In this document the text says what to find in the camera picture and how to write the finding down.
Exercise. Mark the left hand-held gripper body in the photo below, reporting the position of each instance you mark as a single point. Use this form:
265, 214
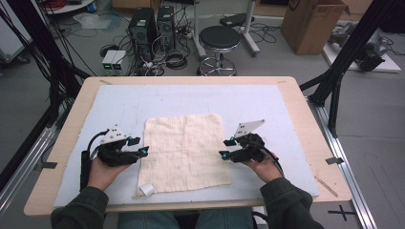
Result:
114, 152

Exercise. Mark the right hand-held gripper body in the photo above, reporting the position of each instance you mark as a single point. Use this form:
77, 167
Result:
250, 149

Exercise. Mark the cream cloth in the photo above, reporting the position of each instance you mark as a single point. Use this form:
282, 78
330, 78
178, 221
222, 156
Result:
184, 152

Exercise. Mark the person's left hand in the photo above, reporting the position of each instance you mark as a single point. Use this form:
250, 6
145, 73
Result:
102, 175

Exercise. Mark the person's right hand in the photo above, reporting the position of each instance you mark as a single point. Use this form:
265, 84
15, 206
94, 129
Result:
267, 170

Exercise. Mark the white table mat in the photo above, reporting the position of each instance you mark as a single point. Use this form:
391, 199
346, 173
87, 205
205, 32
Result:
191, 98

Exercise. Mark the person's right leg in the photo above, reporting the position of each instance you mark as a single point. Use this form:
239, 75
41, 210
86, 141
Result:
226, 219

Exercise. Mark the person's leg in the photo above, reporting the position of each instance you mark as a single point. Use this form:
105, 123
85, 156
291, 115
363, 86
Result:
146, 221
226, 219

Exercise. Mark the black tape piece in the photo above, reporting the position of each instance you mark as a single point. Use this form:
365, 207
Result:
334, 160
47, 165

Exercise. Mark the person's left leg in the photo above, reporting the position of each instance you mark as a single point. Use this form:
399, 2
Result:
146, 221

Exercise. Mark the wooden table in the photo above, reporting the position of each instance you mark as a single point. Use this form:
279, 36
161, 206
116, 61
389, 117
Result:
328, 178

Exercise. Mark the white power supply box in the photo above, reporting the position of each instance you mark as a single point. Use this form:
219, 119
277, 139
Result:
119, 58
108, 58

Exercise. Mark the thin wooden stick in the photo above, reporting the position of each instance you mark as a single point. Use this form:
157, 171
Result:
326, 186

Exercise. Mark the black round stool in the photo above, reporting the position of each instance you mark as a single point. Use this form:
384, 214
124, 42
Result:
219, 37

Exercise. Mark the large black computer tower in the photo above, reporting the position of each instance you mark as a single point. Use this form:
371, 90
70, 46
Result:
141, 31

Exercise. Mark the black tape cross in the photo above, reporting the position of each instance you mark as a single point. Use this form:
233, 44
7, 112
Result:
341, 212

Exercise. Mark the slim black computer tower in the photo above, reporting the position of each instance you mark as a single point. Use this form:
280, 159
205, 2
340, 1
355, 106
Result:
166, 28

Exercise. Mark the flat black case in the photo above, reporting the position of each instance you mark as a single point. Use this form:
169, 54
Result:
235, 19

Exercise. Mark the clear plastic sheet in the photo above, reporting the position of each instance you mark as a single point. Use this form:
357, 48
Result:
92, 20

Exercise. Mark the cardboard box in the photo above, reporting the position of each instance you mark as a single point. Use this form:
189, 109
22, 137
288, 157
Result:
313, 25

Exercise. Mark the round white table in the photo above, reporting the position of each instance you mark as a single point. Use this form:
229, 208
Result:
70, 7

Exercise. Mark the white board with grey devices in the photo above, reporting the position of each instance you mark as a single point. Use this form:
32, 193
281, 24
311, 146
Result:
369, 54

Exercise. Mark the white panel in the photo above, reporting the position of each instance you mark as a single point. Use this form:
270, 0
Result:
11, 38

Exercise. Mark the aluminium floor rail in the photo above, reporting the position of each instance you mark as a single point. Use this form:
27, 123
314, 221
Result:
350, 178
22, 171

